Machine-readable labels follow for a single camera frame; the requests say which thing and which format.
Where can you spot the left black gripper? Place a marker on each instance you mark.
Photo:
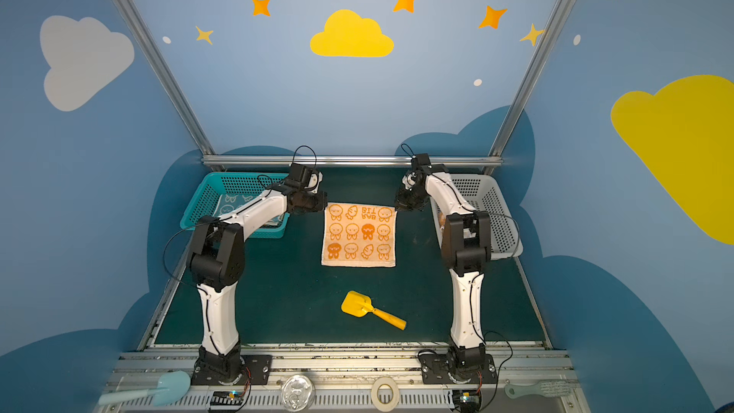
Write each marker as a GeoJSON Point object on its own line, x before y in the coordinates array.
{"type": "Point", "coordinates": [313, 202]}

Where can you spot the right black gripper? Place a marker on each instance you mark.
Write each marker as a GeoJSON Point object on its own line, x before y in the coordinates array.
{"type": "Point", "coordinates": [409, 201]}

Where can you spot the orange patterned towel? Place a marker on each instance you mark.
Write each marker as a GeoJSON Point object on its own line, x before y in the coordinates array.
{"type": "Point", "coordinates": [359, 236]}

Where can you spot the grey plastic basket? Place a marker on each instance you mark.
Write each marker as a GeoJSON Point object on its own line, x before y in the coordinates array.
{"type": "Point", "coordinates": [483, 193]}

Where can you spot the blue bunny towel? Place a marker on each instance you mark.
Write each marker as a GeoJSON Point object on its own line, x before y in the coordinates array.
{"type": "Point", "coordinates": [227, 203]}

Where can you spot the teal plastic basket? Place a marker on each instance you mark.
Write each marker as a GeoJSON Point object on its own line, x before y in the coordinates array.
{"type": "Point", "coordinates": [222, 192]}

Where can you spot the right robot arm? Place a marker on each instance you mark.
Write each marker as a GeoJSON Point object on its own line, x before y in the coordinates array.
{"type": "Point", "coordinates": [465, 249]}

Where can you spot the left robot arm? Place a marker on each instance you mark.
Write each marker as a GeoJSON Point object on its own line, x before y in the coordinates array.
{"type": "Point", "coordinates": [216, 259]}

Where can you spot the yellow toy shovel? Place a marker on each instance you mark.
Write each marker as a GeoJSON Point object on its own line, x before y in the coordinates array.
{"type": "Point", "coordinates": [359, 305]}

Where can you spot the clear round lid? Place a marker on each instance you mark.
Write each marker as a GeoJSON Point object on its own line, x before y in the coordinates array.
{"type": "Point", "coordinates": [297, 393]}

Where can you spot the left circuit board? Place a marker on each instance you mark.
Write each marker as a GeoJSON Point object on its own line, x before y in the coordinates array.
{"type": "Point", "coordinates": [227, 401]}

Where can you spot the circuit board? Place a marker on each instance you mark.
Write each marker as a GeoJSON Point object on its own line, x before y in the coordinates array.
{"type": "Point", "coordinates": [464, 401]}
{"type": "Point", "coordinates": [227, 401]}

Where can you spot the right circuit board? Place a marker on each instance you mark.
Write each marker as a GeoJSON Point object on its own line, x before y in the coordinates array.
{"type": "Point", "coordinates": [464, 401]}

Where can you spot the white tape roll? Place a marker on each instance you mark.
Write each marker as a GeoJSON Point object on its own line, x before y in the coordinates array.
{"type": "Point", "coordinates": [385, 394]}

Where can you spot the grey-green brush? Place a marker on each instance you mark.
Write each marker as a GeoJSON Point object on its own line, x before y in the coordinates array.
{"type": "Point", "coordinates": [546, 388]}

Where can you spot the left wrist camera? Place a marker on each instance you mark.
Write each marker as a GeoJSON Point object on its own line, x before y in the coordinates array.
{"type": "Point", "coordinates": [302, 177]}

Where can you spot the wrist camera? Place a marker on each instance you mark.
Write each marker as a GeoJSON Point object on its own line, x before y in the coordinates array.
{"type": "Point", "coordinates": [302, 177]}
{"type": "Point", "coordinates": [421, 168]}

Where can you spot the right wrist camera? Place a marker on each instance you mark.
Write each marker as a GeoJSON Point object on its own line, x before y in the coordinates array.
{"type": "Point", "coordinates": [421, 168]}

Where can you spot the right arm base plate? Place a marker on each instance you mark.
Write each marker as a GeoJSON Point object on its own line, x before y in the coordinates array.
{"type": "Point", "coordinates": [457, 367]}

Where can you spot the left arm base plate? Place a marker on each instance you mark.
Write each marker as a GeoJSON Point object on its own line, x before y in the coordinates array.
{"type": "Point", "coordinates": [231, 370]}

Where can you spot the aluminium front rail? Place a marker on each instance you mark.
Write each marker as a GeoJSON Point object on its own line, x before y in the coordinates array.
{"type": "Point", "coordinates": [343, 374]}

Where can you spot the aluminium frame left post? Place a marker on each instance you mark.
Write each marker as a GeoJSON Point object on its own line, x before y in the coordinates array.
{"type": "Point", "coordinates": [135, 23]}

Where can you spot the aluminium frame post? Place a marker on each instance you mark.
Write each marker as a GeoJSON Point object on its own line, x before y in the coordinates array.
{"type": "Point", "coordinates": [541, 54]}
{"type": "Point", "coordinates": [135, 23]}

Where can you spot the aluminium frame right post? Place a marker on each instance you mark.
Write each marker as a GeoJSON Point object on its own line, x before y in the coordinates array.
{"type": "Point", "coordinates": [541, 54]}

